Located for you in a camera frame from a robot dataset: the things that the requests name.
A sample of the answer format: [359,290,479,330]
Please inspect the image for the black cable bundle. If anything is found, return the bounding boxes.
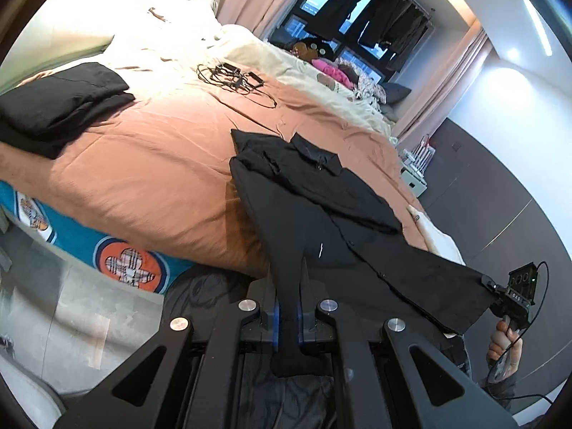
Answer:
[195,62,280,110]

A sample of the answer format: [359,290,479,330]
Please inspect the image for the cream blanket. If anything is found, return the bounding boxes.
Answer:
[218,24,392,138]

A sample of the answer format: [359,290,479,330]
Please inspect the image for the pink clothing pile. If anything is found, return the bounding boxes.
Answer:
[311,58,355,90]

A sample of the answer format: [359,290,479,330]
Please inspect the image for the folded black clothes stack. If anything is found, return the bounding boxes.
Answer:
[1,62,135,160]

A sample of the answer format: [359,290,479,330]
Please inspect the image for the orange-brown duvet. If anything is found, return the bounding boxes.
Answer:
[1,64,426,277]

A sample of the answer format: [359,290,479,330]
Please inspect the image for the teal patterned bed sheet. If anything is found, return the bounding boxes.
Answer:
[1,182,193,295]

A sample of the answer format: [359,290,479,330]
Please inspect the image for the brown plush toy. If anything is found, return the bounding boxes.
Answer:
[289,37,335,62]

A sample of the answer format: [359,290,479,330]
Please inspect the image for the black shirt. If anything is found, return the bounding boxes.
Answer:
[230,130,493,377]

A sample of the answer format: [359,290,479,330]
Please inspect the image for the hanging black clothes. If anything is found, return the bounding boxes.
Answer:
[305,0,432,78]

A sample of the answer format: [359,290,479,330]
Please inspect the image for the white pillow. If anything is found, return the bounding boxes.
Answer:
[105,0,222,69]

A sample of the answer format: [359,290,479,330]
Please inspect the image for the right hand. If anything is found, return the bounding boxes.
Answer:
[487,321,523,380]

